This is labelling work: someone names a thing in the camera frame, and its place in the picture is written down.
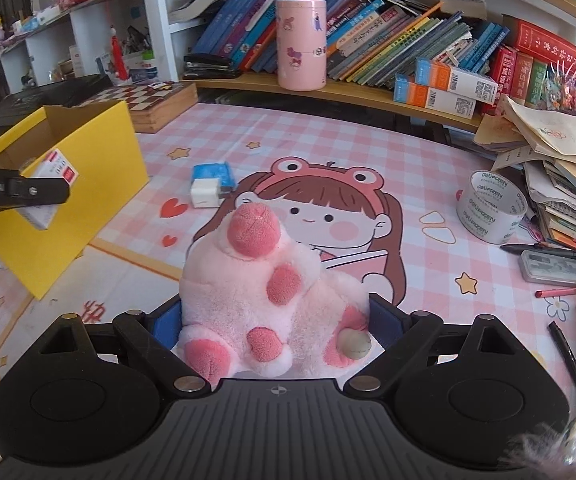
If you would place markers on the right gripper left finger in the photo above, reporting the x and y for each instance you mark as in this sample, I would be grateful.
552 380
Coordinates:
146 344

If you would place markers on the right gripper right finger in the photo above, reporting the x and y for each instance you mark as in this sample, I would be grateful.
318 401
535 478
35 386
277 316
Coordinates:
406 339

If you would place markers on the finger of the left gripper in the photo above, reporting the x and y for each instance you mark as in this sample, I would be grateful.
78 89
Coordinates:
18 192

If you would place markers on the small white red box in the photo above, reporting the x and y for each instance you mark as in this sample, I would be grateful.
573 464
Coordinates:
48 187

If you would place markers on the pink plush pig toy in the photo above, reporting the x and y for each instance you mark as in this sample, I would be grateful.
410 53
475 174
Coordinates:
255 300

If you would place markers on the black keyboard piano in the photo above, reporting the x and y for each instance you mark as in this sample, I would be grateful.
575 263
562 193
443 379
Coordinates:
71 92

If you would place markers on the yellow cardboard box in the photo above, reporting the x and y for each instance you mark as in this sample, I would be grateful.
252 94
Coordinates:
100 141

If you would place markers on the red pen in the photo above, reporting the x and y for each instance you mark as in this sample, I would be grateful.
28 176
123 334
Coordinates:
558 292

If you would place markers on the white charger cube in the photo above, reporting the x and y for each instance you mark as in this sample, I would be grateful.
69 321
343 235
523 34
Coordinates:
203 198

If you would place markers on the pink cartoon table mat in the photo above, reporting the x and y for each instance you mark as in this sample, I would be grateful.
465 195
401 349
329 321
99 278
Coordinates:
374 202

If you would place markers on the grey pencil case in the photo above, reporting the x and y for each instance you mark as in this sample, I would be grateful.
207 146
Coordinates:
540 268

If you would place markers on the blue eraser toy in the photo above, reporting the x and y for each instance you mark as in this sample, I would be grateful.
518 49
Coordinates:
215 170

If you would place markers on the wooden chess board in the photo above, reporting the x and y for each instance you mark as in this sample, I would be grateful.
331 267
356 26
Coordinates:
152 106

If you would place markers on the white shelf unit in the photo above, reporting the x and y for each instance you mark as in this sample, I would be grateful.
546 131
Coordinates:
84 33

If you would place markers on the orange white medicine box lower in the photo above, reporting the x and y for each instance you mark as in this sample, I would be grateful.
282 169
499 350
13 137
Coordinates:
408 92

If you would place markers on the orange white medicine box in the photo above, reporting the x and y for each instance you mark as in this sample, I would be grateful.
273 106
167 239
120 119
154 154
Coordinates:
449 78
408 92

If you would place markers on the stack of papers and books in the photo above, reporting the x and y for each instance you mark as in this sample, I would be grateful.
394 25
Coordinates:
543 144

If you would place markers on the orange white medicine box upper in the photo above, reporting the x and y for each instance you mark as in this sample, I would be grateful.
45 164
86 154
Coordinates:
449 78

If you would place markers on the row of books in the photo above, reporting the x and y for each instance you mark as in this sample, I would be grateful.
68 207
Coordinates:
369 42

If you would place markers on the red dictionary book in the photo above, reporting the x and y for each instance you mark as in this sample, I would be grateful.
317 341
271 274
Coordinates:
540 43

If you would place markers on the pink cylindrical canister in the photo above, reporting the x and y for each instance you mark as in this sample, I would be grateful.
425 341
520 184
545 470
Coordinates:
301 44

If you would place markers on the grey duct tape roll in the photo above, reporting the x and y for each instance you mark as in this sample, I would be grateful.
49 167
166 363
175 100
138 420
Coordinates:
491 207

